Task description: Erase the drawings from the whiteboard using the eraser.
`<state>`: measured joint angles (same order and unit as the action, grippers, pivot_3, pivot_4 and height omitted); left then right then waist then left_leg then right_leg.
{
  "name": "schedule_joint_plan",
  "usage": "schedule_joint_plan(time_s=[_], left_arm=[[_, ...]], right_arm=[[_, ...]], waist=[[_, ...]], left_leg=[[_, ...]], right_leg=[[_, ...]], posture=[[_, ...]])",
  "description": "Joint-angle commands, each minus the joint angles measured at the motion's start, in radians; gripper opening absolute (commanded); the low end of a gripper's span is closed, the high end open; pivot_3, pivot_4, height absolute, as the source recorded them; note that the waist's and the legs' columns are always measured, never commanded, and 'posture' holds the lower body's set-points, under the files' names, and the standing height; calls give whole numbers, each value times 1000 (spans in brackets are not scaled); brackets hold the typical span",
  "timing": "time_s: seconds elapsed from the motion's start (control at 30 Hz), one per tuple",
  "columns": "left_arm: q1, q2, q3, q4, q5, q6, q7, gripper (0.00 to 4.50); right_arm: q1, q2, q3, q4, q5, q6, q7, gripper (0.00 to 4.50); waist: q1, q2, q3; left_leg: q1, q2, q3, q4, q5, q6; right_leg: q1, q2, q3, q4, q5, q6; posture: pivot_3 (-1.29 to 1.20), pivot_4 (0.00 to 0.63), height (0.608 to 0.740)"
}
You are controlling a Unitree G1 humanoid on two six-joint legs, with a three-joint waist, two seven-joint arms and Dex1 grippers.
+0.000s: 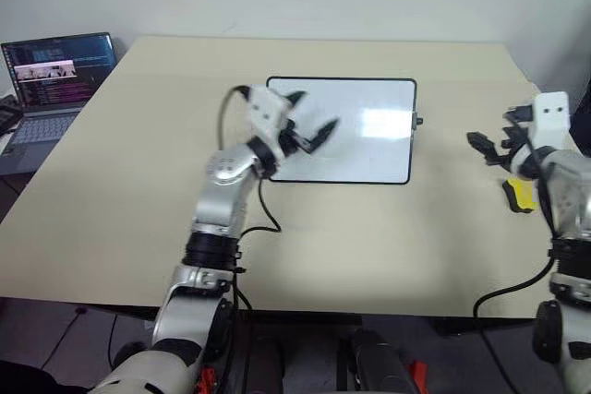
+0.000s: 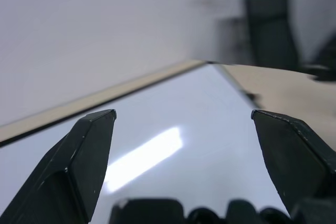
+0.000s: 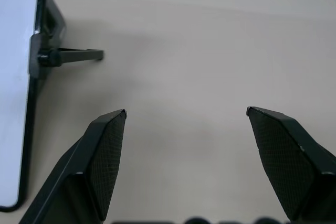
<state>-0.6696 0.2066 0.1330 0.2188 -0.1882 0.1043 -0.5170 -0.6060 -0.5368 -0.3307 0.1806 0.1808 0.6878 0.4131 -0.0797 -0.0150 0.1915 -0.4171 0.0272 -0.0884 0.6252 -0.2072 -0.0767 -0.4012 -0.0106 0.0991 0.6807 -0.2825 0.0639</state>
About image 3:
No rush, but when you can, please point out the black-framed whiteboard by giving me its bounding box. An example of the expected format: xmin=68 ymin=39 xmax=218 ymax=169
xmin=0 ymin=0 xmax=50 ymax=213

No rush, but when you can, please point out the black whiteboard stand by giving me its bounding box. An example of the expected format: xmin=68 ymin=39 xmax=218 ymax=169
xmin=28 ymin=0 xmax=104 ymax=81

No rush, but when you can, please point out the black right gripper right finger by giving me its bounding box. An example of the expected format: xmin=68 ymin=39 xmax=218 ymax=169
xmin=246 ymin=106 xmax=336 ymax=224

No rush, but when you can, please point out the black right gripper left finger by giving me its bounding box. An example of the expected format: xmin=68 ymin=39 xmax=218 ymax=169
xmin=19 ymin=109 xmax=128 ymax=224

